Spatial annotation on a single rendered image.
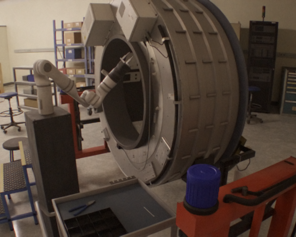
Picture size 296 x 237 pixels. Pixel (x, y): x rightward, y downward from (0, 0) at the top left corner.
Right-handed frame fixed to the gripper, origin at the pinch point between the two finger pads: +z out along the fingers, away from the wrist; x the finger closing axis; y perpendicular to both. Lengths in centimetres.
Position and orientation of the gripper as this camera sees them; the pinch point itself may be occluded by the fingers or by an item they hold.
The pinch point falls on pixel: (131, 53)
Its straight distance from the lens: 151.9
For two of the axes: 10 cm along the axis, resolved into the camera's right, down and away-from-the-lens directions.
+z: 6.9, -7.0, -1.8
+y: 5.6, 6.8, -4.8
